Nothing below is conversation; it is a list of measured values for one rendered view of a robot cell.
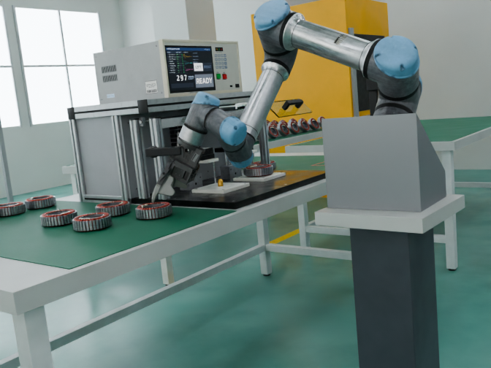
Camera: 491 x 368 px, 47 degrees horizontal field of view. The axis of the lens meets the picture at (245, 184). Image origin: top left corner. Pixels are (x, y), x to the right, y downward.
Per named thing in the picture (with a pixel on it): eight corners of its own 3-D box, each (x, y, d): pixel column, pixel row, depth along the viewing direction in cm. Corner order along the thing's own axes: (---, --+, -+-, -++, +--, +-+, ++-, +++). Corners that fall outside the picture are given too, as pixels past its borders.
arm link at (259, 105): (277, 50, 198) (221, 166, 179) (270, 27, 189) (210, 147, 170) (308, 54, 193) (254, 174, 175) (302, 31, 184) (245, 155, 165)
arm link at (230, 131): (255, 139, 167) (229, 124, 173) (245, 117, 158) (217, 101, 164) (237, 158, 166) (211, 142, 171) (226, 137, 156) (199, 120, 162)
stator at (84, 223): (93, 223, 176) (90, 211, 176) (120, 223, 171) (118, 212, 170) (65, 231, 167) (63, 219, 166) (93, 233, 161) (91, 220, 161)
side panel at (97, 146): (134, 203, 207) (123, 115, 202) (127, 204, 205) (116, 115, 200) (86, 200, 224) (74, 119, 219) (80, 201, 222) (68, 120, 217)
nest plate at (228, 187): (250, 185, 207) (249, 182, 207) (223, 193, 195) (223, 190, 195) (218, 185, 216) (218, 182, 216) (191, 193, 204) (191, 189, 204)
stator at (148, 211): (177, 212, 181) (176, 200, 181) (165, 219, 171) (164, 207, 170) (145, 213, 184) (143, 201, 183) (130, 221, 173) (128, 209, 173)
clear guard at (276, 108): (312, 112, 226) (311, 97, 225) (279, 117, 207) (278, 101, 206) (247, 117, 245) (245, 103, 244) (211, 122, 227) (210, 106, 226)
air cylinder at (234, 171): (241, 176, 235) (240, 163, 234) (230, 179, 229) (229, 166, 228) (231, 176, 238) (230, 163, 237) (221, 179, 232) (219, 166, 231)
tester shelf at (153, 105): (264, 100, 243) (263, 90, 242) (147, 112, 190) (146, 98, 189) (188, 106, 270) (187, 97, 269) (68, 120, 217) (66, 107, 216)
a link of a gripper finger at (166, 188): (165, 205, 165) (181, 179, 169) (147, 196, 166) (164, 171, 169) (166, 209, 168) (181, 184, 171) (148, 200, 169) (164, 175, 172)
